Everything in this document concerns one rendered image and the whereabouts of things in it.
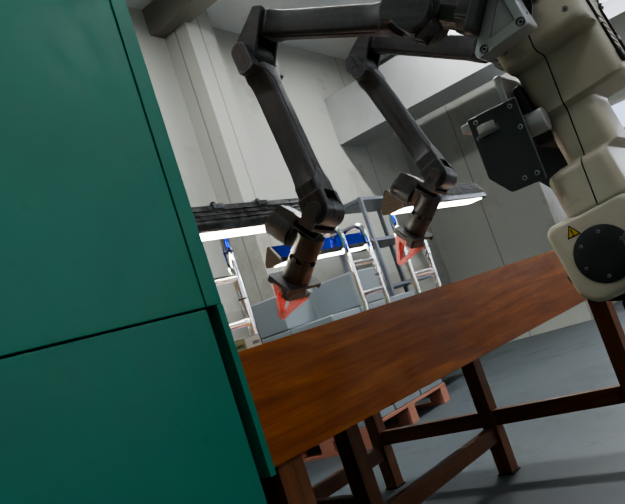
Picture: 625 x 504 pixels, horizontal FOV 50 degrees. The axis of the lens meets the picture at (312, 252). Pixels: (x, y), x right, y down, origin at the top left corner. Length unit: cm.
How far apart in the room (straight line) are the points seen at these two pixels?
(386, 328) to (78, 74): 74
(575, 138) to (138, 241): 81
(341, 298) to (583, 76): 338
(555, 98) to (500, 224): 634
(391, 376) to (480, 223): 645
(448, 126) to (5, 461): 732
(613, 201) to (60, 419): 94
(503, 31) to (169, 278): 68
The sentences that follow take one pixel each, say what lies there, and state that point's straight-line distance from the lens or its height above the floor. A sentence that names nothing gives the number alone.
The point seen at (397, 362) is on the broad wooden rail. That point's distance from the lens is 137.
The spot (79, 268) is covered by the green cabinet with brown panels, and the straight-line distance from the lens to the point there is 91.
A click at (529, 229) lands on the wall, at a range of 755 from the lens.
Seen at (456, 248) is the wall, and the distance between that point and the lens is 787.
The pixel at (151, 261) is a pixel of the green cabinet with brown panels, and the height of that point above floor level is 92.
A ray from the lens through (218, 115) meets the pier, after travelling 530.
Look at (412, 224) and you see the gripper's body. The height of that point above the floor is 93.
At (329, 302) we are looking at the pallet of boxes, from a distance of 459.
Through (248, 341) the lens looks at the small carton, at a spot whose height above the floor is 78.
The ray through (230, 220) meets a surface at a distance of 156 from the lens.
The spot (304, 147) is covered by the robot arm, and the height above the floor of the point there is 111.
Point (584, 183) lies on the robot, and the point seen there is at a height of 85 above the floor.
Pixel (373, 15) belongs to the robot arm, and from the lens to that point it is 134.
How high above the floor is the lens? 75
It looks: 7 degrees up
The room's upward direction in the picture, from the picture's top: 19 degrees counter-clockwise
